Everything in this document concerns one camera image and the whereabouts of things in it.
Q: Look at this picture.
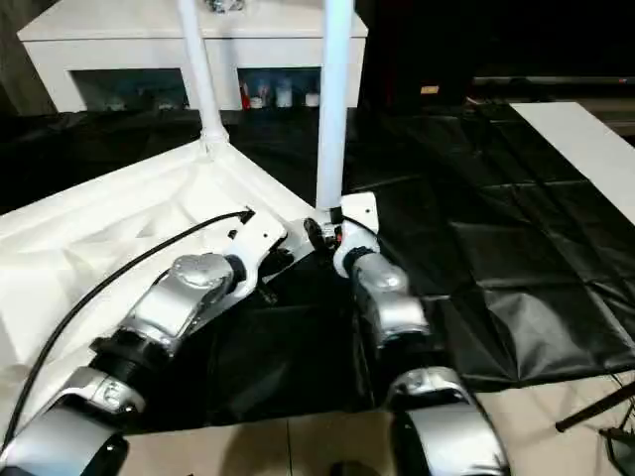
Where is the white plastic table top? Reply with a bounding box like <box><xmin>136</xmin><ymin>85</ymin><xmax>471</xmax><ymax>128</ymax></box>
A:
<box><xmin>0</xmin><ymin>134</ymin><xmax>344</xmax><ymax>440</ymax></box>

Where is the black plastic cover mat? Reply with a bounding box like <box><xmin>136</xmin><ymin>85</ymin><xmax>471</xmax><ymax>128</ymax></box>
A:
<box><xmin>0</xmin><ymin>101</ymin><xmax>635</xmax><ymax>432</ymax></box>

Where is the dark robot body part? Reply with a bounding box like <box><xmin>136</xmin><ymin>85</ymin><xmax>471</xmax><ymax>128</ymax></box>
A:
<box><xmin>328</xmin><ymin>460</ymin><xmax>374</xmax><ymax>476</ymax></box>

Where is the white sideboard with glass doors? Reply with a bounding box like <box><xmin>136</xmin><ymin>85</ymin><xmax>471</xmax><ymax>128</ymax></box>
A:
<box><xmin>16</xmin><ymin>0</ymin><xmax>372</xmax><ymax>114</ymax></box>

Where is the white flat board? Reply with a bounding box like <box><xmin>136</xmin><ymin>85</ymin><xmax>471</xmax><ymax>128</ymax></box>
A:
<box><xmin>509</xmin><ymin>101</ymin><xmax>635</xmax><ymax>225</ymax></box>

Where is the black tripod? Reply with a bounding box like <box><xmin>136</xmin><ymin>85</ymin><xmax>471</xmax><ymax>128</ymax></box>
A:
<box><xmin>555</xmin><ymin>385</ymin><xmax>635</xmax><ymax>433</ymax></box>

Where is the grey curtain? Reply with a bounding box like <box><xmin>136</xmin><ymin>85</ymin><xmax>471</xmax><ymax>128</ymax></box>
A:
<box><xmin>0</xmin><ymin>0</ymin><xmax>57</xmax><ymax>116</ymax></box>

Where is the black floor device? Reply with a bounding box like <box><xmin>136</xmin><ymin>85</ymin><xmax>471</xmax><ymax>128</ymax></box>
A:
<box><xmin>598</xmin><ymin>424</ymin><xmax>635</xmax><ymax>476</ymax></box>

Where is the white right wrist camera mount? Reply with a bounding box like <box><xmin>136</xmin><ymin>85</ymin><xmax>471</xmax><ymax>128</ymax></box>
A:
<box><xmin>331</xmin><ymin>192</ymin><xmax>383</xmax><ymax>278</ymax></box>

